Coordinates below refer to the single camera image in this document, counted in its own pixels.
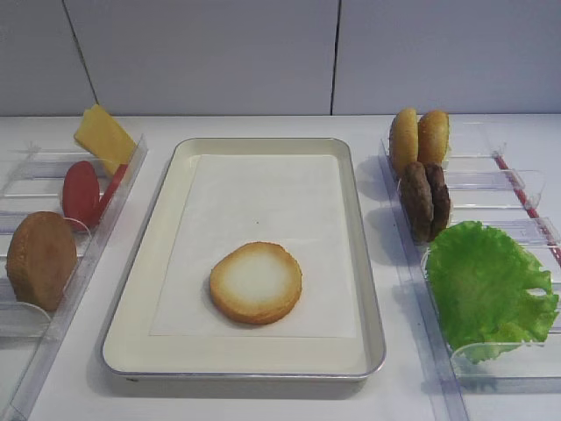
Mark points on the brown meat patty left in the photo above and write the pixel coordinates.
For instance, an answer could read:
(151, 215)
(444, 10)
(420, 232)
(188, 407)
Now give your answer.
(416, 197)

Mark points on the brown meat patty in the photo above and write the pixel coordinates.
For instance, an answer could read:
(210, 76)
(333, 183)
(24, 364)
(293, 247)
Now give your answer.
(440, 199)
(416, 197)

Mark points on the brown meat patty right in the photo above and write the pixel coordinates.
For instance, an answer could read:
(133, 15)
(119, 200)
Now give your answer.
(440, 199)

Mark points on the red tomato slice right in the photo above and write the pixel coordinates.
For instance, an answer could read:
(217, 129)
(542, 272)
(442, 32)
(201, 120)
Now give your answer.
(108, 194)

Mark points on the red tomato slice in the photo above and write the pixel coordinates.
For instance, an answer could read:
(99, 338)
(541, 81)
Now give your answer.
(108, 194)
(80, 195)

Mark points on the yellow cheese slice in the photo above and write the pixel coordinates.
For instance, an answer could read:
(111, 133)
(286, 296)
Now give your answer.
(100, 134)

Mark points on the red tomato slice left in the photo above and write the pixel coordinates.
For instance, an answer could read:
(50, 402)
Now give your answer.
(80, 195)

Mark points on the green lettuce leaf in rack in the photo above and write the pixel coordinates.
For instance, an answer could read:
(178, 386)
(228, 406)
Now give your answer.
(491, 293)

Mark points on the white parchment paper sheet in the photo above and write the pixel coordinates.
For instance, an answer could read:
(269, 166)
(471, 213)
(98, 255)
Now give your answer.
(294, 201)

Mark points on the toasted bun bottom on tray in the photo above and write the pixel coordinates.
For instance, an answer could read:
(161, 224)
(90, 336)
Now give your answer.
(257, 284)

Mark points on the sesame bun top left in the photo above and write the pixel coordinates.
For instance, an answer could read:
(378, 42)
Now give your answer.
(403, 140)

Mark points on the sesame bun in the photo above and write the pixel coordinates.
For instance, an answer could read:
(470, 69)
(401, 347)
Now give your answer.
(433, 137)
(403, 140)

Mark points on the sesame bun top right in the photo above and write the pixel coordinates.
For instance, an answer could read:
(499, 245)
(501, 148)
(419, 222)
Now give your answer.
(433, 137)

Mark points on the clear acrylic rack right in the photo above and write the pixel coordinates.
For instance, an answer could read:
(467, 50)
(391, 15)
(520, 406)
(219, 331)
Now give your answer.
(485, 381)

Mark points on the clear acrylic rack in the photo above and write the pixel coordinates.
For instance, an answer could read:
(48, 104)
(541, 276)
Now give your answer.
(485, 381)
(58, 210)

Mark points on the cream metal baking tray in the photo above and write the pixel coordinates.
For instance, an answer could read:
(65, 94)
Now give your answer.
(131, 349)

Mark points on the brown bun half left rack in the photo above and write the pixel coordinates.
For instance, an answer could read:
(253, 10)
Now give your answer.
(40, 259)

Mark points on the clear acrylic rack left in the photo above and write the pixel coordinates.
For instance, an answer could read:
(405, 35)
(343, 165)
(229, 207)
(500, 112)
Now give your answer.
(58, 210)

